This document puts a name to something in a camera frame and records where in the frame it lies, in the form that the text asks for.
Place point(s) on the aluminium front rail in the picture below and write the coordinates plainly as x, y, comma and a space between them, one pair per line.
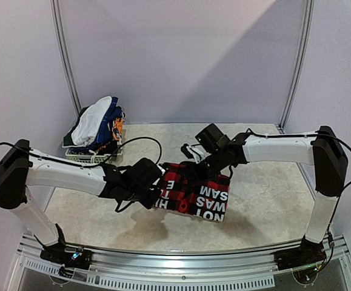
111, 269

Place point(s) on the aluminium left corner post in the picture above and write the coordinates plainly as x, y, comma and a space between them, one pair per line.
64, 55

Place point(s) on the red black plaid shirt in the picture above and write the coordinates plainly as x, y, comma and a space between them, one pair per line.
207, 200

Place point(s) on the white garment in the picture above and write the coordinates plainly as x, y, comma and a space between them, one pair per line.
89, 122

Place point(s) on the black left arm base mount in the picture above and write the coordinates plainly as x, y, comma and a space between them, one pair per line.
78, 258

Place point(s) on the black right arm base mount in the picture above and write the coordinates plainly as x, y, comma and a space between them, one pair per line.
305, 261

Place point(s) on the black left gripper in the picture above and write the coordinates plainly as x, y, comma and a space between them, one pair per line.
149, 202

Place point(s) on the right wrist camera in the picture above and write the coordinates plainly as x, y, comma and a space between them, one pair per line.
210, 140

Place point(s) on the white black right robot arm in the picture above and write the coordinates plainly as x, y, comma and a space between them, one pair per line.
319, 156

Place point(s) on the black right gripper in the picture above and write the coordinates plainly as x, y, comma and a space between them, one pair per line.
196, 171

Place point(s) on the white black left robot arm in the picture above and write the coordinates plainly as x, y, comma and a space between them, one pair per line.
23, 167

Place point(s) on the blue patterned garment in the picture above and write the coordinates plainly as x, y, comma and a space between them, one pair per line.
110, 131

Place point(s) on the dark green garment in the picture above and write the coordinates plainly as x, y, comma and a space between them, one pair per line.
68, 140

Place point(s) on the white laundry basket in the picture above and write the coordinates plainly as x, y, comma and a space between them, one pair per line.
105, 153

